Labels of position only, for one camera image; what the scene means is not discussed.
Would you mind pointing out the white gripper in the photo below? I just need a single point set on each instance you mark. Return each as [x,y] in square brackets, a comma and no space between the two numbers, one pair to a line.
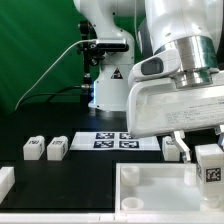
[156,107]

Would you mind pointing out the black camera on stand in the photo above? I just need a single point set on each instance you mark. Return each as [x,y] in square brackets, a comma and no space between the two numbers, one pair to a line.
[93,51]

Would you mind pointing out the white square tabletop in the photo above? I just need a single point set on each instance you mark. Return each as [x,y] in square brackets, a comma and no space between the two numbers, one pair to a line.
[161,187]

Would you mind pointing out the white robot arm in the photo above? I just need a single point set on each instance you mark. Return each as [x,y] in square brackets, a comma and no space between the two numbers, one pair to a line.
[192,27]

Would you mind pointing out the white front rail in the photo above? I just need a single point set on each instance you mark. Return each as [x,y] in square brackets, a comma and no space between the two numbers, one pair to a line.
[195,218]

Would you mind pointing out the white obstacle fixture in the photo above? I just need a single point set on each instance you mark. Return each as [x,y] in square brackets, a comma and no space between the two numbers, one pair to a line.
[7,180]

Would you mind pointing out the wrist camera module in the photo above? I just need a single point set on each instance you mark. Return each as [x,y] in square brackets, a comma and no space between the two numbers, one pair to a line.
[161,65]

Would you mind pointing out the white sheet with tags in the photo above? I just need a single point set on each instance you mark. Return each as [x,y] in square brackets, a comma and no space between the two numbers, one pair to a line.
[112,141]

